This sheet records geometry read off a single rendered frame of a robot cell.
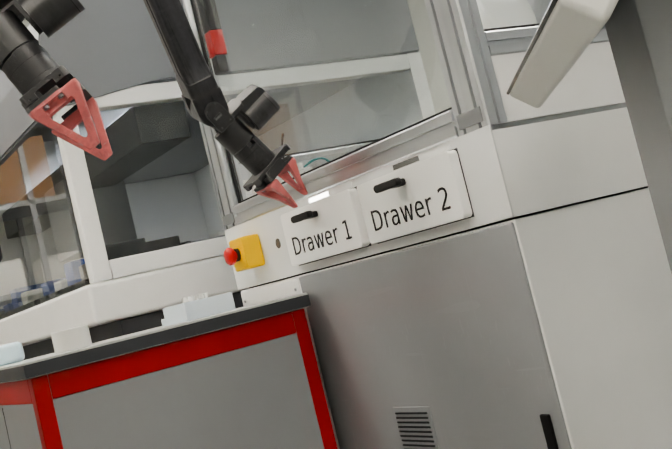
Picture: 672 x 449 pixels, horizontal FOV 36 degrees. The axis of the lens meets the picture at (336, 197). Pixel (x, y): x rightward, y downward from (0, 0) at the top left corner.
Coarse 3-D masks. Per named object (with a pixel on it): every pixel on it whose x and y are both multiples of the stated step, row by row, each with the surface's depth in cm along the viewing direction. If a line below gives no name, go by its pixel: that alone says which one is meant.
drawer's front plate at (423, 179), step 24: (408, 168) 171; (432, 168) 166; (456, 168) 162; (360, 192) 185; (384, 192) 178; (408, 192) 172; (432, 192) 167; (456, 192) 161; (408, 216) 174; (432, 216) 168; (456, 216) 162; (384, 240) 181
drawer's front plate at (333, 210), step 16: (352, 192) 188; (304, 208) 204; (320, 208) 198; (336, 208) 193; (352, 208) 188; (288, 224) 210; (304, 224) 205; (320, 224) 199; (336, 224) 194; (352, 224) 189; (288, 240) 211; (304, 240) 206; (352, 240) 190; (368, 240) 188; (304, 256) 207; (320, 256) 201
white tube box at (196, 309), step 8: (216, 296) 214; (224, 296) 215; (232, 296) 217; (184, 304) 208; (192, 304) 210; (200, 304) 211; (208, 304) 212; (216, 304) 213; (224, 304) 215; (232, 304) 216; (168, 312) 213; (176, 312) 211; (184, 312) 209; (192, 312) 209; (200, 312) 210; (208, 312) 212; (216, 312) 213; (168, 320) 213; (176, 320) 211; (184, 320) 209
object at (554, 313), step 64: (640, 192) 168; (384, 256) 185; (448, 256) 169; (512, 256) 155; (576, 256) 159; (640, 256) 165; (320, 320) 209; (384, 320) 189; (448, 320) 172; (512, 320) 158; (576, 320) 156; (640, 320) 163; (384, 384) 192; (448, 384) 175; (512, 384) 160; (576, 384) 154; (640, 384) 160; (384, 448) 196; (448, 448) 178; (512, 448) 163; (576, 448) 152; (640, 448) 158
